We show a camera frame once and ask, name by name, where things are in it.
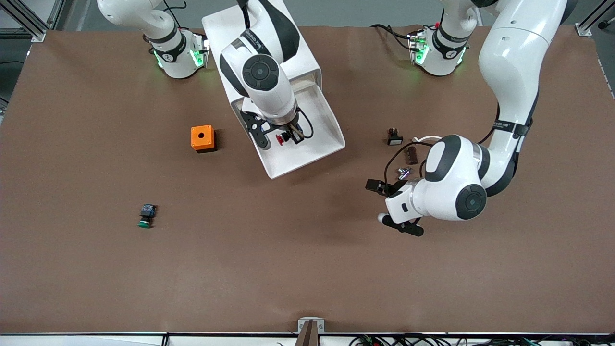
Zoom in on white plastic drawer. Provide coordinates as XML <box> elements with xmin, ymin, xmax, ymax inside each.
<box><xmin>230</xmin><ymin>79</ymin><xmax>346</xmax><ymax>180</ymax></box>

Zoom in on green mushroom push button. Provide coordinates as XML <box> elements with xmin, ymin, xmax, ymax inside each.
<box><xmin>138</xmin><ymin>204</ymin><xmax>157</xmax><ymax>229</ymax></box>

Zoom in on brown table cover sheet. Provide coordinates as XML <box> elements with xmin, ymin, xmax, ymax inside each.
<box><xmin>0</xmin><ymin>24</ymin><xmax>615</xmax><ymax>334</ymax></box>

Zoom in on orange button enclosure box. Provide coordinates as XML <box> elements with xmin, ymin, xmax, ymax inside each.
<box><xmin>191</xmin><ymin>125</ymin><xmax>217</xmax><ymax>153</ymax></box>

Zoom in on tangled coloured cables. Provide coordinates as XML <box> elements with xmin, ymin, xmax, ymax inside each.
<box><xmin>348</xmin><ymin>335</ymin><xmax>615</xmax><ymax>346</ymax></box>

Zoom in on black left arm base cable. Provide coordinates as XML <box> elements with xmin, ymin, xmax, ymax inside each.
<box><xmin>370</xmin><ymin>24</ymin><xmax>414</xmax><ymax>51</ymax></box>

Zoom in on black arm base cable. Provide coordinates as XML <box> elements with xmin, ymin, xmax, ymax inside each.
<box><xmin>161</xmin><ymin>0</ymin><xmax>188</xmax><ymax>29</ymax></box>
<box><xmin>370</xmin><ymin>24</ymin><xmax>414</xmax><ymax>51</ymax></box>

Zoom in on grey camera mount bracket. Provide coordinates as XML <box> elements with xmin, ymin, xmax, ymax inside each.
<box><xmin>297</xmin><ymin>317</ymin><xmax>326</xmax><ymax>346</ymax></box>

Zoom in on black right arm base cable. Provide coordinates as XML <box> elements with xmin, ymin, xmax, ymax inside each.
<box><xmin>161</xmin><ymin>0</ymin><xmax>188</xmax><ymax>29</ymax></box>

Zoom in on aluminium frame profile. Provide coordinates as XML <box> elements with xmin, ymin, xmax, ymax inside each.
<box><xmin>0</xmin><ymin>0</ymin><xmax>65</xmax><ymax>41</ymax></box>
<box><xmin>575</xmin><ymin>0</ymin><xmax>615</xmax><ymax>37</ymax></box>

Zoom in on white table edge rail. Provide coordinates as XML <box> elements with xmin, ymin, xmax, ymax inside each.
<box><xmin>0</xmin><ymin>333</ymin><xmax>615</xmax><ymax>346</ymax></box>

